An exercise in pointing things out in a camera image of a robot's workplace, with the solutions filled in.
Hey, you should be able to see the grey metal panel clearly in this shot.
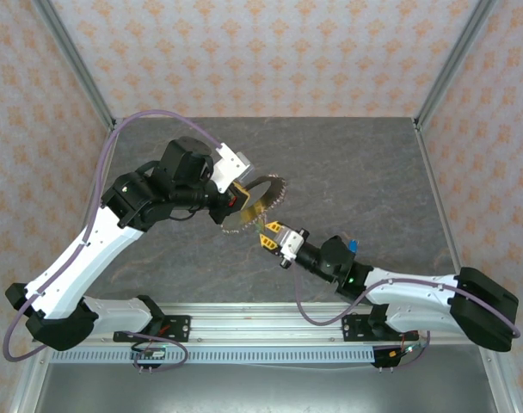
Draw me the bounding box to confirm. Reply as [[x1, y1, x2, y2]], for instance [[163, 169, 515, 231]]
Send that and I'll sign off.
[[33, 363, 499, 413]]

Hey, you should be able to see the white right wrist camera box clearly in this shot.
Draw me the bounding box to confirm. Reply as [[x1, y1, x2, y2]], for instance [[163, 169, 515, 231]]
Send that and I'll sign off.
[[279, 228, 311, 269]]

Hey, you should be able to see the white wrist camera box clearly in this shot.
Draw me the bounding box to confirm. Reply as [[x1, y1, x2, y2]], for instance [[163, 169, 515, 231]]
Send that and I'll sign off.
[[211, 144, 255, 194], [279, 228, 311, 269]]

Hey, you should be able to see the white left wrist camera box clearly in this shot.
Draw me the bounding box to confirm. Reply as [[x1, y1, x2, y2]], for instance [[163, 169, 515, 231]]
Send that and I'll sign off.
[[211, 144, 255, 194]]

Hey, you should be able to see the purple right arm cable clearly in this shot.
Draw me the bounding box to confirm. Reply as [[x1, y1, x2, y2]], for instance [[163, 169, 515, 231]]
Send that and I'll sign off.
[[293, 264, 522, 372]]

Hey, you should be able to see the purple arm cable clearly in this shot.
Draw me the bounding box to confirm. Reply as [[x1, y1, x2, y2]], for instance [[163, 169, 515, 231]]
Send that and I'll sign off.
[[293, 264, 522, 372], [2, 109, 225, 374]]

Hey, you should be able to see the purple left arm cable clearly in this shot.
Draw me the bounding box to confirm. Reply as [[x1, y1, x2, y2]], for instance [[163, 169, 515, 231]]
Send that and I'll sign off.
[[2, 109, 225, 374]]

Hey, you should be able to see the aluminium table side rail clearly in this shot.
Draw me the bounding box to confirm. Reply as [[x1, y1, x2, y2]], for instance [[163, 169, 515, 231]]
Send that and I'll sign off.
[[67, 120, 123, 311], [414, 120, 477, 310]]

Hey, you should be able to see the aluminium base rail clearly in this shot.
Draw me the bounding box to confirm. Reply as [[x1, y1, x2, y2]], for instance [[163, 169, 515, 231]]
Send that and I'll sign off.
[[46, 302, 482, 346]]

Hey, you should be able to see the slotted grey cable duct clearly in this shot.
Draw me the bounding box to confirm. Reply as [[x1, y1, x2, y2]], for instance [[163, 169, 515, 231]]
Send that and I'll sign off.
[[50, 347, 377, 365]]

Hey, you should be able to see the aluminium frame post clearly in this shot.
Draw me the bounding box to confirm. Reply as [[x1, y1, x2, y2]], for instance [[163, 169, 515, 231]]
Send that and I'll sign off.
[[31, 0, 118, 131], [414, 0, 499, 131]]

